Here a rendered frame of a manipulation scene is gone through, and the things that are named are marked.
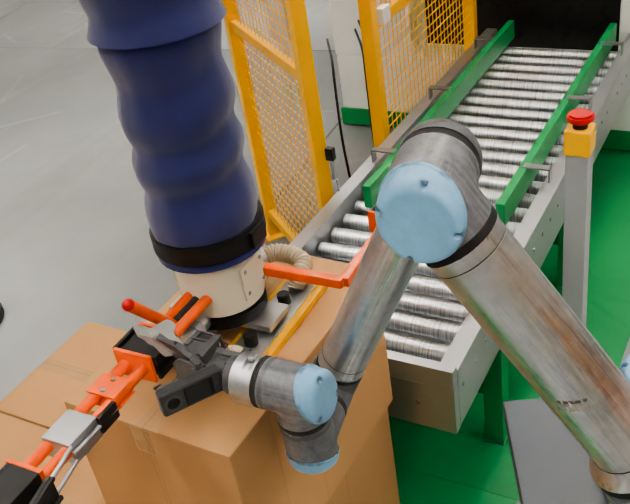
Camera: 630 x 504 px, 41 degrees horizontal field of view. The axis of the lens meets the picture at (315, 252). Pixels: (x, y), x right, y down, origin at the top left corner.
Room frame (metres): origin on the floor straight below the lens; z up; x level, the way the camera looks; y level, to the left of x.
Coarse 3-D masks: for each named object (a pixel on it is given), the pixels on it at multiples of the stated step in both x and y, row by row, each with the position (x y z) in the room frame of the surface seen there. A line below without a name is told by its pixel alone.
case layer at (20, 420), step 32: (64, 352) 1.98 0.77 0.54; (96, 352) 1.95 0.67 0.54; (32, 384) 1.86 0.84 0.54; (64, 384) 1.83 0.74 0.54; (0, 416) 1.75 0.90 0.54; (32, 416) 1.72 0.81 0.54; (384, 416) 1.55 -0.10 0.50; (0, 448) 1.62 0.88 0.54; (32, 448) 1.60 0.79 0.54; (384, 448) 1.53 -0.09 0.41; (96, 480) 1.46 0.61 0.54; (352, 480) 1.39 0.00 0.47; (384, 480) 1.51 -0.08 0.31
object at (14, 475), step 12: (12, 468) 0.97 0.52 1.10; (24, 468) 0.96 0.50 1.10; (36, 468) 0.96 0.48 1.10; (0, 480) 0.94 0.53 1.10; (12, 480) 0.94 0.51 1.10; (24, 480) 0.94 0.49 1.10; (36, 480) 0.94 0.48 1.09; (0, 492) 0.92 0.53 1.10; (12, 492) 0.92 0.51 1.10; (24, 492) 0.92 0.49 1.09
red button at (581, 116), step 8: (568, 112) 1.98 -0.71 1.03; (576, 112) 1.96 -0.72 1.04; (584, 112) 1.95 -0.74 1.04; (592, 112) 1.96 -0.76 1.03; (568, 120) 1.95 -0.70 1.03; (576, 120) 1.93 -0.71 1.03; (584, 120) 1.92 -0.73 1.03; (592, 120) 1.93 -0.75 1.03; (576, 128) 1.94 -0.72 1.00; (584, 128) 1.94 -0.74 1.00
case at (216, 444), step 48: (336, 288) 1.51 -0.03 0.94; (384, 336) 1.55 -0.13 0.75; (144, 384) 1.30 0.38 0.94; (384, 384) 1.53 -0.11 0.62; (144, 432) 1.17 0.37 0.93; (192, 432) 1.14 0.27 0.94; (240, 432) 1.12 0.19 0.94; (144, 480) 1.20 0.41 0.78; (192, 480) 1.12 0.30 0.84; (240, 480) 1.07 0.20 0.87; (288, 480) 1.18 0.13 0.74; (336, 480) 1.31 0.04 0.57
